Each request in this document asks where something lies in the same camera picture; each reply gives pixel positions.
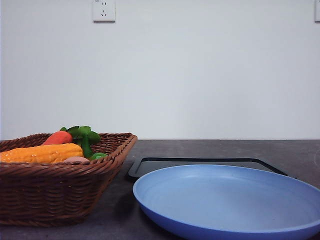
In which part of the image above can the yellow toy corn cob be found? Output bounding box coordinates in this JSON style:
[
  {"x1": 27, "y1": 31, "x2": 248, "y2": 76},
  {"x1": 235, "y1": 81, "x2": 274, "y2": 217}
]
[{"x1": 0, "y1": 143, "x2": 84, "y2": 164}]

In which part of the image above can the green toy vegetable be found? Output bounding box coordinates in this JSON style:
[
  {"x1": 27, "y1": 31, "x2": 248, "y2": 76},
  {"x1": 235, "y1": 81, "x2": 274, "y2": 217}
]
[{"x1": 90, "y1": 152, "x2": 108, "y2": 160}]

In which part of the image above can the brown egg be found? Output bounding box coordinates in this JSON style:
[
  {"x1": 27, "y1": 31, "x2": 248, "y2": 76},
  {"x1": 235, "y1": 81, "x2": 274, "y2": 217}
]
[{"x1": 63, "y1": 156, "x2": 90, "y2": 163}]

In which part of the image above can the black tray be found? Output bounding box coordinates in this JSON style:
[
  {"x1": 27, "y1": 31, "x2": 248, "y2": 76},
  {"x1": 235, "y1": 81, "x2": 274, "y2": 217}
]
[{"x1": 128, "y1": 157, "x2": 296, "y2": 180}]

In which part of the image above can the blue plate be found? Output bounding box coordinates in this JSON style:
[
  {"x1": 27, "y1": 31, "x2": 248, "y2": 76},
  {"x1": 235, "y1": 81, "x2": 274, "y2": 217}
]
[{"x1": 133, "y1": 164, "x2": 320, "y2": 240}]

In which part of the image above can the white wall socket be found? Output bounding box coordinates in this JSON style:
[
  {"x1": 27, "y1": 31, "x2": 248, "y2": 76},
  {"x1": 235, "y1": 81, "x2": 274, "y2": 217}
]
[{"x1": 92, "y1": 0, "x2": 116, "y2": 24}]

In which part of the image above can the orange toy carrot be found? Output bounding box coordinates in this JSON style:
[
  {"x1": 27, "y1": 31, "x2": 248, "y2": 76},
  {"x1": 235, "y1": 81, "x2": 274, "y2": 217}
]
[{"x1": 42, "y1": 131, "x2": 73, "y2": 146}]

